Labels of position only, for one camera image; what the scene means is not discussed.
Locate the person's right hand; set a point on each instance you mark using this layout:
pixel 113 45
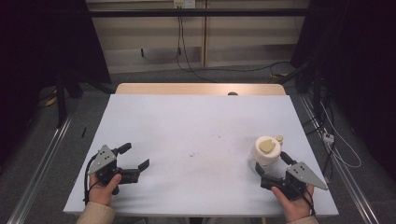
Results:
pixel 294 209

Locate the white power strip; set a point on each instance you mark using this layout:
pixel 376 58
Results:
pixel 328 138

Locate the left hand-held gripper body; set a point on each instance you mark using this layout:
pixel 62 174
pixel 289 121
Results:
pixel 102 159

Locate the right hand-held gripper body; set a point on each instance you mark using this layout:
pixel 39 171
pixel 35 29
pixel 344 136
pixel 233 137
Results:
pixel 299 174

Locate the black metal stand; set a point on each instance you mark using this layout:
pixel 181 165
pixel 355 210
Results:
pixel 61 99

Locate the wooden table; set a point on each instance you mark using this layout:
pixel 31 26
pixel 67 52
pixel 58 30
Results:
pixel 186 89

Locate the yellow floor tape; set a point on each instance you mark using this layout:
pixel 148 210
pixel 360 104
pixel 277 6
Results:
pixel 279 75
pixel 51 101

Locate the person's left hand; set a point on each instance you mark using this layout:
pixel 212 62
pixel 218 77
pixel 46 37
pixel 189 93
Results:
pixel 102 190

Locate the white wall socket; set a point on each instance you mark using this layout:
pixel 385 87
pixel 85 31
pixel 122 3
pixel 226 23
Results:
pixel 184 3

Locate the aluminium floor rail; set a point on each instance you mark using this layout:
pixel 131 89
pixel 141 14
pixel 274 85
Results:
pixel 345 174
pixel 37 174

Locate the black horizontal bar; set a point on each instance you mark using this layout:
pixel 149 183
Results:
pixel 199 12

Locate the black curtain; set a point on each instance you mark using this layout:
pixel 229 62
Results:
pixel 358 62
pixel 43 46

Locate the small black floor item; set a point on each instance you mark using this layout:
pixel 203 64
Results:
pixel 83 132

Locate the small black wall fitting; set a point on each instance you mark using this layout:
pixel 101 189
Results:
pixel 142 52

